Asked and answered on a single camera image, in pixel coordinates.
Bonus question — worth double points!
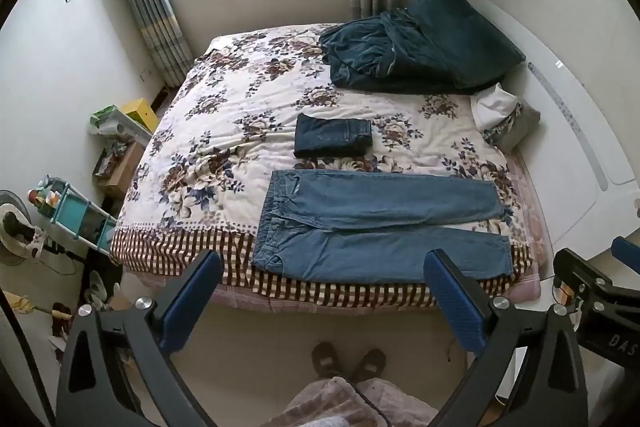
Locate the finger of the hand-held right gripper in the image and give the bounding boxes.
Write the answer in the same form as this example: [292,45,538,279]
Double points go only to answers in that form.
[552,248,617,308]
[610,236,640,266]

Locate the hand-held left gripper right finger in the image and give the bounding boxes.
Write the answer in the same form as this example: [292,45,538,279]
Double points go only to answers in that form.
[422,248,587,427]

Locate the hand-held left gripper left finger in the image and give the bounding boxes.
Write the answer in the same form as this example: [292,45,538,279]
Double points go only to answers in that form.
[56,249,224,427]

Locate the light blue jeans pants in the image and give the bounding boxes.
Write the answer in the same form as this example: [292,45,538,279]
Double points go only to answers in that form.
[251,169,516,284]

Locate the white shoe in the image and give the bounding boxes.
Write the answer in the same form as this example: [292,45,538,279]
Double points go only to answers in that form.
[83,282,110,309]

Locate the person's right brown slipper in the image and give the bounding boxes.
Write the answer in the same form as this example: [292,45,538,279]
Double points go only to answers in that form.
[357,348,387,384]

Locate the person's brown slipper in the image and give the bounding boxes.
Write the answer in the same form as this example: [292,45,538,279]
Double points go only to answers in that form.
[311,341,344,379]
[357,348,387,384]

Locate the person's left brown slipper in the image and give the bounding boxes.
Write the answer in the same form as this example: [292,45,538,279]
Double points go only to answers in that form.
[311,341,344,379]

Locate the teal storage rack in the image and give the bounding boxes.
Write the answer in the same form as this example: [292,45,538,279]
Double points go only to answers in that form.
[30,176,119,254]

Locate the cardboard box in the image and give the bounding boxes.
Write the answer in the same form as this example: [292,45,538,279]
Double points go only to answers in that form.
[95,142,146,198]

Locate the floral blanket bed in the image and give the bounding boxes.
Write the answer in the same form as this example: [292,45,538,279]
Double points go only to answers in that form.
[110,23,543,309]

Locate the grey patterned pillow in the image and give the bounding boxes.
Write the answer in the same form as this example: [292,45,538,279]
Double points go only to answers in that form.
[482,102,542,154]

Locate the white headboard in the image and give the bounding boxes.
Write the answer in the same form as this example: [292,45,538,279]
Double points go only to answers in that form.
[460,0,640,264]

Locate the person's pink plaid legs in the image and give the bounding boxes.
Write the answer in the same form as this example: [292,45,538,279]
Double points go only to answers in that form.
[280,376,442,427]

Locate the white cloth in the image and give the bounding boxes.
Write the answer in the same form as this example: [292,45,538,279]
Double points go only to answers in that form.
[470,83,519,132]

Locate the standing fan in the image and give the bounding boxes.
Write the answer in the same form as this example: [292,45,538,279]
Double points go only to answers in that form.
[0,189,49,269]

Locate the yellow box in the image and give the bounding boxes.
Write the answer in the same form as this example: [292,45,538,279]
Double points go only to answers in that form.
[122,98,161,134]

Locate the green box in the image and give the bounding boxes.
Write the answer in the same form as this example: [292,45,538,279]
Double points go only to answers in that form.
[90,105,124,136]

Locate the folded dark blue jeans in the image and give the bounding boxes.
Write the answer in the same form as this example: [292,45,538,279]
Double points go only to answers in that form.
[293,113,374,158]

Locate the dark teal pillow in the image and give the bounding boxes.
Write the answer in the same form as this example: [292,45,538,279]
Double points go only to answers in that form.
[407,0,527,90]

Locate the dark teal blanket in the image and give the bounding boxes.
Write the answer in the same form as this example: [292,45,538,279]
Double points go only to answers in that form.
[319,9,453,95]

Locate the black cable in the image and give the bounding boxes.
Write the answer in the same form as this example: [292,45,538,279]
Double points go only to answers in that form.
[357,384,393,427]

